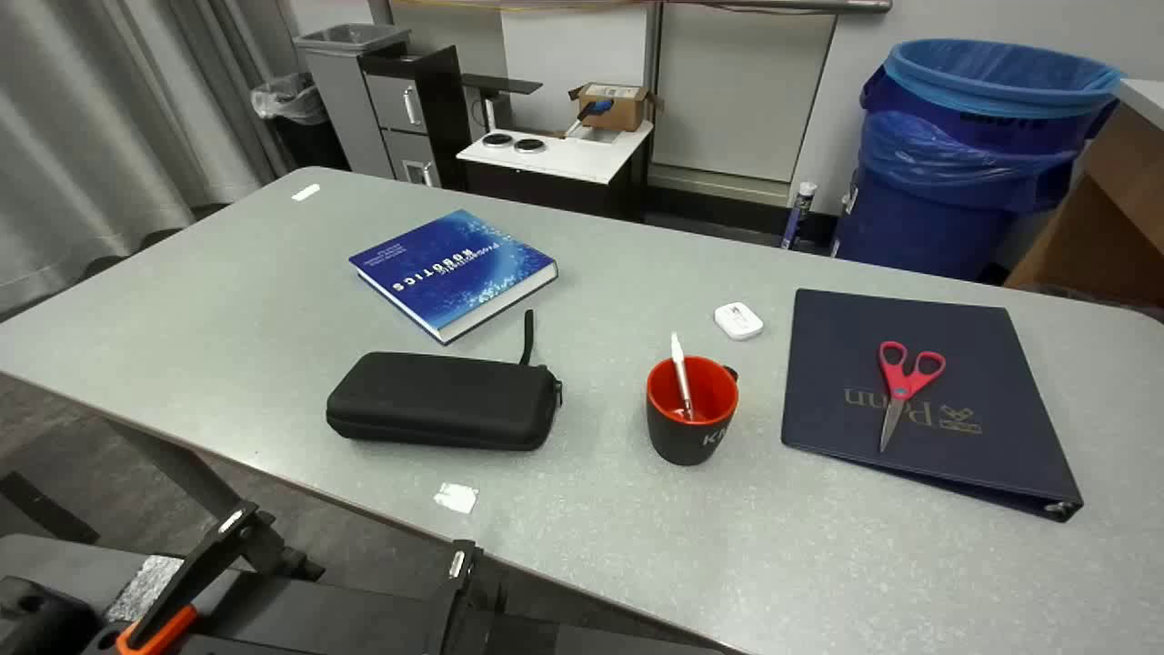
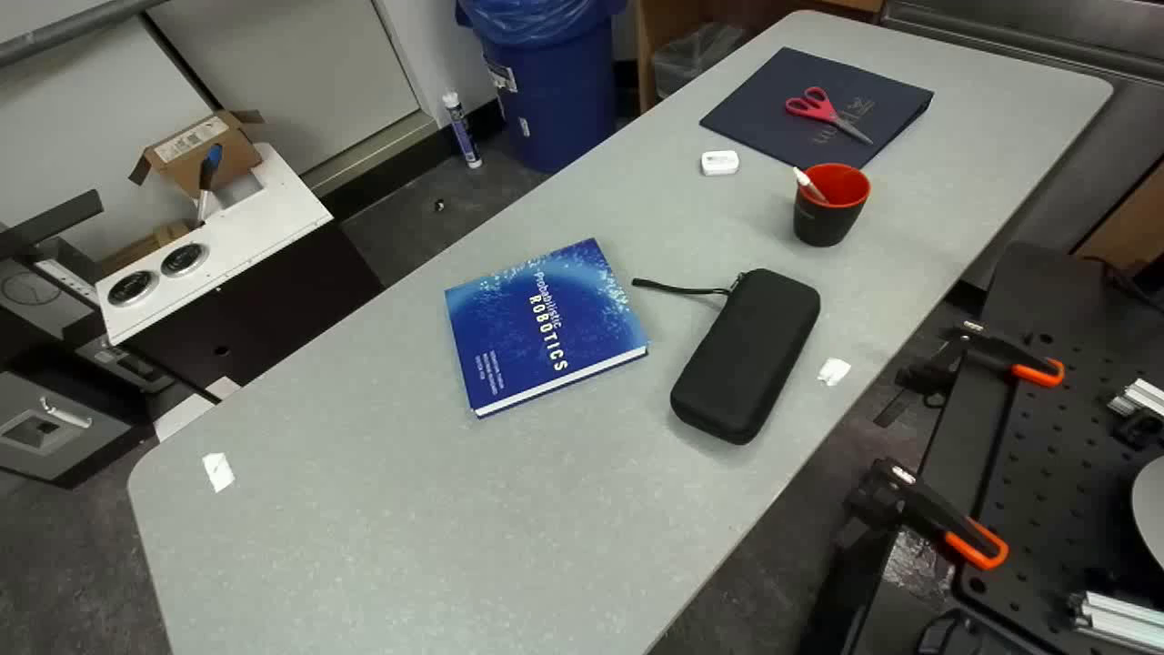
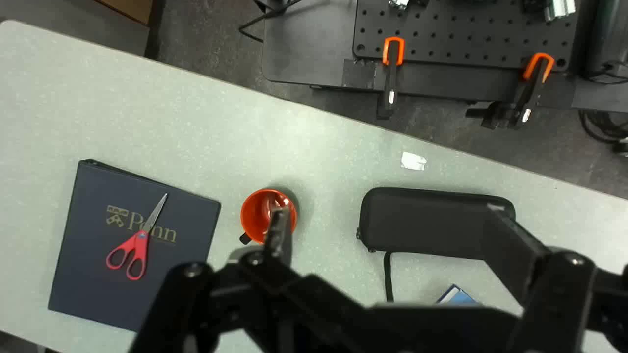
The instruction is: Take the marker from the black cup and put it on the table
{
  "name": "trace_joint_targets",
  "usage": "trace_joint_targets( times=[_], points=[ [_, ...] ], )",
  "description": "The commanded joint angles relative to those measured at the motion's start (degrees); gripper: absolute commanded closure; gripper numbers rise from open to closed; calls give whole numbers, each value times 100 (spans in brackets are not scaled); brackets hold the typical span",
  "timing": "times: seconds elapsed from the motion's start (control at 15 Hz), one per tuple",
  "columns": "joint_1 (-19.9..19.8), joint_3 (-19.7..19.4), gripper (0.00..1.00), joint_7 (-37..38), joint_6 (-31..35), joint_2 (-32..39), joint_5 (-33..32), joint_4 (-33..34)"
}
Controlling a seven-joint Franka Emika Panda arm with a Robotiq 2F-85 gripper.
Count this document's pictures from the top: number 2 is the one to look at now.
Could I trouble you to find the white marker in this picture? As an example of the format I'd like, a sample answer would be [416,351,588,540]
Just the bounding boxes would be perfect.
[789,163,831,206]

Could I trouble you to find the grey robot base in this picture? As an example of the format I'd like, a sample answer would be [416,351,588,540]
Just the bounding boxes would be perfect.
[1127,454,1164,576]

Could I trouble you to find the black cup red inside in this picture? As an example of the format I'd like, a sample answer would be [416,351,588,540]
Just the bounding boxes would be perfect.
[791,160,877,250]

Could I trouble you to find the blue robotics book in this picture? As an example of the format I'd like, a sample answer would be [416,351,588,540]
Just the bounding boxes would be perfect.
[442,235,650,421]

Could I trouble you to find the black zip case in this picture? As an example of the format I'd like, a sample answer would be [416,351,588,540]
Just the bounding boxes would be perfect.
[630,267,824,448]

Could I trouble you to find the small white earbud case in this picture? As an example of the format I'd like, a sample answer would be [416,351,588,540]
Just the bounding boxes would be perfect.
[696,146,747,183]

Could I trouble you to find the white spray bottle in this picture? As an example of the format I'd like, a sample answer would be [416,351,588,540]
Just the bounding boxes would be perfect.
[437,91,482,170]

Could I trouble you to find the blue trash bin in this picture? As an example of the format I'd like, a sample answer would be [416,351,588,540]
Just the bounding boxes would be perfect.
[456,0,630,174]

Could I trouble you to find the wooden cabinet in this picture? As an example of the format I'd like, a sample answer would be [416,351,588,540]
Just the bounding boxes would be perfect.
[634,0,891,113]

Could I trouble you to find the white stand with holes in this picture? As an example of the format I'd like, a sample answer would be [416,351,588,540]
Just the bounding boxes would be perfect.
[32,141,337,351]

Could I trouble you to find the navy blue binder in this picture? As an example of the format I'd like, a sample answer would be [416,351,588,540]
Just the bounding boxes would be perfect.
[697,43,937,170]

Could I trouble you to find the black orange clamp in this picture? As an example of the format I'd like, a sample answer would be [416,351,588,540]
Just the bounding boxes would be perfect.
[845,454,1011,576]
[896,318,1068,396]

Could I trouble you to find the open cardboard box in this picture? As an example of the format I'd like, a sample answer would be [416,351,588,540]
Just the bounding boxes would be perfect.
[128,109,269,203]

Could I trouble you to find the black perforated mounting board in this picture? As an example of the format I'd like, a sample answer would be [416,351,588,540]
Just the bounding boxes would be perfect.
[951,346,1164,655]

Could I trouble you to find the black floor box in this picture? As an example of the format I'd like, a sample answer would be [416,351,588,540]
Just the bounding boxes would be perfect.
[0,368,155,493]

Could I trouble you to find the wooden desk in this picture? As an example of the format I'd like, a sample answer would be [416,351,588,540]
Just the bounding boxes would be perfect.
[1068,155,1164,285]

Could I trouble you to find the aluminium extrusion bar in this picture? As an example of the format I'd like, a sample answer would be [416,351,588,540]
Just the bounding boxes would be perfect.
[1065,587,1164,655]
[1107,375,1164,421]

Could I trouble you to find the red handled scissors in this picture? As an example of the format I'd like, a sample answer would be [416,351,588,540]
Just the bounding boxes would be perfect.
[780,84,877,149]

